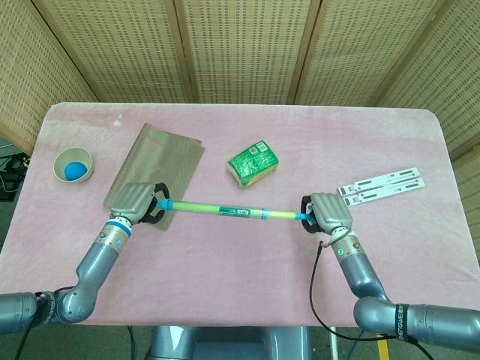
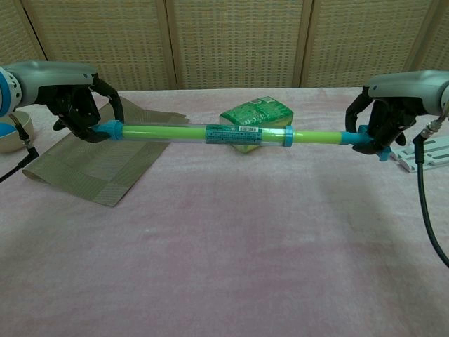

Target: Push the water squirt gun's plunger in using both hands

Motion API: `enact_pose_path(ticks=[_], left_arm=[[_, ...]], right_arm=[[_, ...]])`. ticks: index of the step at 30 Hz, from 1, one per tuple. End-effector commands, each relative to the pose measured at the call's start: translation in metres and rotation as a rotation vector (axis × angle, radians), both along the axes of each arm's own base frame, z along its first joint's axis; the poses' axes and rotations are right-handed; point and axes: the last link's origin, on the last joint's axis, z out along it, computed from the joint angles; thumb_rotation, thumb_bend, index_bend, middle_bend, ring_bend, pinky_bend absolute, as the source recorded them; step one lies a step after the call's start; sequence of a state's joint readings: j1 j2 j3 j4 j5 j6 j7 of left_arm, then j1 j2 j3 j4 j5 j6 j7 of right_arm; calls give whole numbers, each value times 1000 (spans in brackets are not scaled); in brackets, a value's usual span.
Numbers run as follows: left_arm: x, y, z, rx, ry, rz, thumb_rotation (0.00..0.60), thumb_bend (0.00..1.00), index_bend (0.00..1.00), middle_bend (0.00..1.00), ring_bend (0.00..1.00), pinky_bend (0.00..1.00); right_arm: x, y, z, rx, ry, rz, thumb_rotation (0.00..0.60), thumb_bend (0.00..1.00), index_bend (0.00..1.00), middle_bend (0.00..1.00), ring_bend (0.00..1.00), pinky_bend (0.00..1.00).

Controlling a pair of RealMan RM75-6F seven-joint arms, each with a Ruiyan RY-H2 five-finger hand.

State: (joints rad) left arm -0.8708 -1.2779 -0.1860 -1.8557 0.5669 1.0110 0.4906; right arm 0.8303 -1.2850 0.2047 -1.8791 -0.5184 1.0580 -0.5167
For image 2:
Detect white plastic folding stand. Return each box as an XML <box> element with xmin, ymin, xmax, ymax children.
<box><xmin>391</xmin><ymin>138</ymin><xmax>449</xmax><ymax>173</ymax></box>

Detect black right hand cable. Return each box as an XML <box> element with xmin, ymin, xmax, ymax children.
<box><xmin>412</xmin><ymin>101</ymin><xmax>449</xmax><ymax>267</ymax></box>

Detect green tissue pack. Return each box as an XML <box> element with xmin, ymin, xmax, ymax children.
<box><xmin>219</xmin><ymin>96</ymin><xmax>294</xmax><ymax>155</ymax></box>

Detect beige bowl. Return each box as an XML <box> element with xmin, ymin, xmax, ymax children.
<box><xmin>0</xmin><ymin>110</ymin><xmax>34</xmax><ymax>152</ymax></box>

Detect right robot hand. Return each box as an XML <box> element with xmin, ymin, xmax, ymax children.
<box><xmin>345</xmin><ymin>70</ymin><xmax>449</xmax><ymax>154</ymax></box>

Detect clear plastic tube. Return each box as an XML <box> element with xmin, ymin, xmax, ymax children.
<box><xmin>93</xmin><ymin>119</ymin><xmax>295</xmax><ymax>148</ymax></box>

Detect pink tablecloth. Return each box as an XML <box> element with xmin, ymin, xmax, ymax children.
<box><xmin>0</xmin><ymin>86</ymin><xmax>449</xmax><ymax>337</ymax></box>

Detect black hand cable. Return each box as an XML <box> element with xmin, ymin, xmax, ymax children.
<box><xmin>0</xmin><ymin>114</ymin><xmax>40</xmax><ymax>183</ymax></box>
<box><xmin>412</xmin><ymin>101</ymin><xmax>449</xmax><ymax>267</ymax></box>

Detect green and blue water pump toy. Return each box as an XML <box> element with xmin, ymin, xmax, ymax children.
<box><xmin>122</xmin><ymin>123</ymin><xmax>392</xmax><ymax>162</ymax></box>

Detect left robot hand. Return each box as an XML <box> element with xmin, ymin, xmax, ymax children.
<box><xmin>15</xmin><ymin>61</ymin><xmax>126</xmax><ymax>144</ymax></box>

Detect black left hand cable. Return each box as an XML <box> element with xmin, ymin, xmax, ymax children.
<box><xmin>0</xmin><ymin>114</ymin><xmax>40</xmax><ymax>183</ymax></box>

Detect woven bamboo folding screen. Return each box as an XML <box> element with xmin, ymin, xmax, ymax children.
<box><xmin>0</xmin><ymin>0</ymin><xmax>449</xmax><ymax>101</ymax></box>

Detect brown woven placemat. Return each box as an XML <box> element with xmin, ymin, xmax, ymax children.
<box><xmin>21</xmin><ymin>96</ymin><xmax>187</xmax><ymax>208</ymax></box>

